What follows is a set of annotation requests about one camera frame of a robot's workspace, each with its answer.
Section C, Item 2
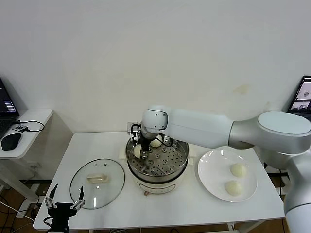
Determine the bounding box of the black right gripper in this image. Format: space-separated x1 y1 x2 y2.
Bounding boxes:
140 132 153 159

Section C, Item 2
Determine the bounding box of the white round plate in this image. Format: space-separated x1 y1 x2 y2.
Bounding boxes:
197 149 258 202

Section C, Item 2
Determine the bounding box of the stainless steel steamer tray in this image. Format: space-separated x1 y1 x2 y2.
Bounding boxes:
125 134 190 182

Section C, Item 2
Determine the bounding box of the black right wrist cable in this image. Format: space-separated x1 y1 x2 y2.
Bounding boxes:
159 135 179 148

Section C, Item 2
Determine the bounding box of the black usb device cable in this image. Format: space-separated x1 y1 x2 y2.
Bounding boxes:
14 120 46 133

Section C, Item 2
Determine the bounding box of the black laptop dark screen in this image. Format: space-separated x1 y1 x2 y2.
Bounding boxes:
0 77 20 141

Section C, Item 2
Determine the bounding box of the grey laptop bright screen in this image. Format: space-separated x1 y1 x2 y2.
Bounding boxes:
288 75 311 114

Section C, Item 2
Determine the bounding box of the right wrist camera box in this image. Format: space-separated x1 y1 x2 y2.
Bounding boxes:
126 122 143 146

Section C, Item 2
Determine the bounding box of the black computer mouse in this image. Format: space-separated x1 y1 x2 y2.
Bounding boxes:
0 133 22 151

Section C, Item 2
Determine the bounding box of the glass lid cream handle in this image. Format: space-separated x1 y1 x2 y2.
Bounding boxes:
69 158 126 210

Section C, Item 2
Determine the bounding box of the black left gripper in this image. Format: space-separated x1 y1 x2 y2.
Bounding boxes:
44 183 86 233

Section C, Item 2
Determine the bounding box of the cream electric cooker pot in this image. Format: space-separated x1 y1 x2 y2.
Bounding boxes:
118 143 197 196

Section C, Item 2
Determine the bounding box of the white side desk rounded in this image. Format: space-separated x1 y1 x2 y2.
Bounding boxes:
0 108 53 209

